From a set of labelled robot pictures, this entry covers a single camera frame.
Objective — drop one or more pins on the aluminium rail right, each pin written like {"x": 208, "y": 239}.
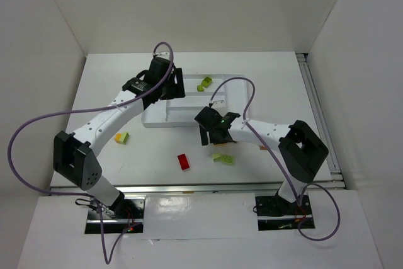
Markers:
{"x": 332, "y": 160}

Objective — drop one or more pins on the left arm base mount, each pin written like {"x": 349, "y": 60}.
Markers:
{"x": 130, "y": 218}

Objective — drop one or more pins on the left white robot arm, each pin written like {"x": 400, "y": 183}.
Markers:
{"x": 75, "y": 154}

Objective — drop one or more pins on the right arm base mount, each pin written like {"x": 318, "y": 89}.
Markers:
{"x": 276, "y": 214}

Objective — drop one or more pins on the yellow and green lego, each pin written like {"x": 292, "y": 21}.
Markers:
{"x": 122, "y": 138}

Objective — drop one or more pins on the green lego in tray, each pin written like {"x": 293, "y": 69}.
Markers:
{"x": 206, "y": 82}

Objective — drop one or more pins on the red rectangular lego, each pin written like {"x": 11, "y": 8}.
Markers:
{"x": 183, "y": 162}

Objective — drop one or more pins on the aluminium rail front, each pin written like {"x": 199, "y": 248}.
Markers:
{"x": 254, "y": 187}

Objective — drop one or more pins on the white compartment tray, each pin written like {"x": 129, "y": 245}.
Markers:
{"x": 181, "y": 112}

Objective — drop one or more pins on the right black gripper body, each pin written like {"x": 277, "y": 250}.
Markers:
{"x": 206, "y": 129}

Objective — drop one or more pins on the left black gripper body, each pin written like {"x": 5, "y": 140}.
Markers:
{"x": 177, "y": 83}

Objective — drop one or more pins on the aluminium rail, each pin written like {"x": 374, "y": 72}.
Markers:
{"x": 332, "y": 160}
{"x": 254, "y": 187}

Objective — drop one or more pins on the pale green lego pair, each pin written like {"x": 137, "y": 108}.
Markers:
{"x": 223, "y": 158}

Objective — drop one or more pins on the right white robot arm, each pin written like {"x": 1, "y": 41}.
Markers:
{"x": 295, "y": 148}

